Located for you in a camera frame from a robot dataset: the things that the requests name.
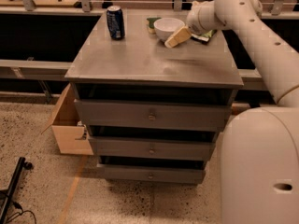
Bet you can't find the green yellow sponge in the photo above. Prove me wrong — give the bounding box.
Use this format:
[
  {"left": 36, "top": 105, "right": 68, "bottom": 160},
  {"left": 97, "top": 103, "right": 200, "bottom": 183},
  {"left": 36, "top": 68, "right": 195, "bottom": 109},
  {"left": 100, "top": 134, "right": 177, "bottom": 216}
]
[{"left": 147, "top": 17, "right": 160, "bottom": 34}]

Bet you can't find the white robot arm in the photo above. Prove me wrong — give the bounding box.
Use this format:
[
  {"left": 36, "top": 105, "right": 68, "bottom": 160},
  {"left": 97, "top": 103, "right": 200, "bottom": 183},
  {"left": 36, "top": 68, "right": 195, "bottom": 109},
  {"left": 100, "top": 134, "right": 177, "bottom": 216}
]
[{"left": 165, "top": 0, "right": 299, "bottom": 224}]

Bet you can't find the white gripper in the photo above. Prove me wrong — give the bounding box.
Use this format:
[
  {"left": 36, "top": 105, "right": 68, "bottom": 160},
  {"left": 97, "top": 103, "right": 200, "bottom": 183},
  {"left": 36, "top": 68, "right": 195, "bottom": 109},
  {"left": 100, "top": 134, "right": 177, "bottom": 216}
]
[{"left": 164, "top": 1, "right": 226, "bottom": 48}]

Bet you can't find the black stand with cable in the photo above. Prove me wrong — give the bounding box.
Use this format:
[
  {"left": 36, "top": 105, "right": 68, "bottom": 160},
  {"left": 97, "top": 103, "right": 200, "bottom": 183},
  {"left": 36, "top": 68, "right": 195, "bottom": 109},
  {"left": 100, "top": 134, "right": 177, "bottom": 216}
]
[{"left": 0, "top": 157, "right": 36, "bottom": 224}]

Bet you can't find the top grey drawer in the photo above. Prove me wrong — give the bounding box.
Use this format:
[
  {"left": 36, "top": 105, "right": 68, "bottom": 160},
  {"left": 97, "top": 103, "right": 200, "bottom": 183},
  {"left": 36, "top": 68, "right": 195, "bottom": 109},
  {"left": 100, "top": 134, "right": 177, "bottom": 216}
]
[{"left": 74, "top": 100, "right": 231, "bottom": 132}]

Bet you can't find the cardboard box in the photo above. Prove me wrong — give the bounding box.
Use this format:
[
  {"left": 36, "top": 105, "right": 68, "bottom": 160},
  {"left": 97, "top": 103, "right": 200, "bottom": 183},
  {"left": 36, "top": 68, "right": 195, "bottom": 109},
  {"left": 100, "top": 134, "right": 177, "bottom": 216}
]
[{"left": 43, "top": 84, "right": 93, "bottom": 155}]

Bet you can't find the bottom grey drawer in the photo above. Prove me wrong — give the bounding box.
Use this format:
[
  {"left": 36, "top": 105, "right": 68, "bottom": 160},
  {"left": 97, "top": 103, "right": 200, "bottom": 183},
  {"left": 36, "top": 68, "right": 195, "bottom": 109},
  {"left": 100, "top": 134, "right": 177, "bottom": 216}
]
[{"left": 97, "top": 164, "right": 206, "bottom": 185}]

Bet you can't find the grey drawer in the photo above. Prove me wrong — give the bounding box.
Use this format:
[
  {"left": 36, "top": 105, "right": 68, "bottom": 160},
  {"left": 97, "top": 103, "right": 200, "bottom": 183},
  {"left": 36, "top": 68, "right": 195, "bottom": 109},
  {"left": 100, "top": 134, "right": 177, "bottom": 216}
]
[
  {"left": 74, "top": 100, "right": 231, "bottom": 132},
  {"left": 89, "top": 137, "right": 215, "bottom": 161},
  {"left": 97, "top": 164, "right": 206, "bottom": 185}
]

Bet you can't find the green chip bag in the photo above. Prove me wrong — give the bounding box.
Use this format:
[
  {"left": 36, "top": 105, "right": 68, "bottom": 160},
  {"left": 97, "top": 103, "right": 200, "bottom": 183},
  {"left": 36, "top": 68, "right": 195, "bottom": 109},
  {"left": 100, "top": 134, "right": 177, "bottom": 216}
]
[{"left": 192, "top": 30, "right": 217, "bottom": 44}]

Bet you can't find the middle grey drawer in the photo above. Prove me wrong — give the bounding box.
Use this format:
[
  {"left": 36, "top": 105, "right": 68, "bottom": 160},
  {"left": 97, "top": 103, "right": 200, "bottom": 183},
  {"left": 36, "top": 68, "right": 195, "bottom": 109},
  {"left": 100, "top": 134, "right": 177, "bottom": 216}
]
[{"left": 89, "top": 137, "right": 215, "bottom": 161}]

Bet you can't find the grey drawer cabinet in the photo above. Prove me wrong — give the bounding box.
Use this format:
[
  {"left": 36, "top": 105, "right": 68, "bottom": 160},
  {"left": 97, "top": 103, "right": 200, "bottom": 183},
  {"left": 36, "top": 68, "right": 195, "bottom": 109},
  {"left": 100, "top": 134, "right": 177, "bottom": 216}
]
[{"left": 66, "top": 9, "right": 243, "bottom": 171}]

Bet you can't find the white ceramic bowl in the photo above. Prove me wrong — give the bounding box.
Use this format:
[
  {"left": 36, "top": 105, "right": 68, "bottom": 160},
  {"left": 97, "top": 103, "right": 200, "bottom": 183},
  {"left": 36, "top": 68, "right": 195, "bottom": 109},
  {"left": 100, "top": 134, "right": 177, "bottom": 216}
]
[{"left": 153, "top": 18, "right": 185, "bottom": 41}]

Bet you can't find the blue soda can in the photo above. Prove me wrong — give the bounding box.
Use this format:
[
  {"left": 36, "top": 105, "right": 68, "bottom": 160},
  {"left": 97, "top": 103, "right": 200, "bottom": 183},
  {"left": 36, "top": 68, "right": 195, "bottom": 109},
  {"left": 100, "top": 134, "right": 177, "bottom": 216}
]
[{"left": 107, "top": 6, "right": 125, "bottom": 40}]

